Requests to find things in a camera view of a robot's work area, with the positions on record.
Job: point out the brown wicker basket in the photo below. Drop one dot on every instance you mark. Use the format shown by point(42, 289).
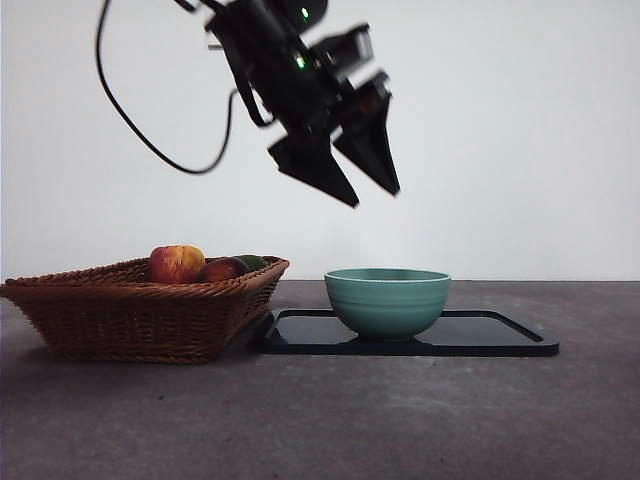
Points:
point(135, 325)

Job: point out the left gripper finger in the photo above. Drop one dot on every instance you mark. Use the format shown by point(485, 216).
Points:
point(315, 167)
point(375, 145)

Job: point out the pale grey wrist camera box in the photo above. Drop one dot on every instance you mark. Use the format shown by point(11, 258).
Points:
point(350, 47)

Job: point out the teal ceramic bowl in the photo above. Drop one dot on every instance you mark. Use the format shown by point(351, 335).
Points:
point(387, 305)

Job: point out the dark red plum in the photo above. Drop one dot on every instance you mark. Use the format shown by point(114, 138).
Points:
point(220, 271)

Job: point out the green avocado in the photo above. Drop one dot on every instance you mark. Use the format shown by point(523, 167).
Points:
point(255, 261)

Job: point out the black rectangular tray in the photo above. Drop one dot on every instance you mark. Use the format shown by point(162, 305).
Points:
point(310, 332)

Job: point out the red yellow apple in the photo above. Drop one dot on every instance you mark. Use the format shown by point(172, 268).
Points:
point(175, 262)

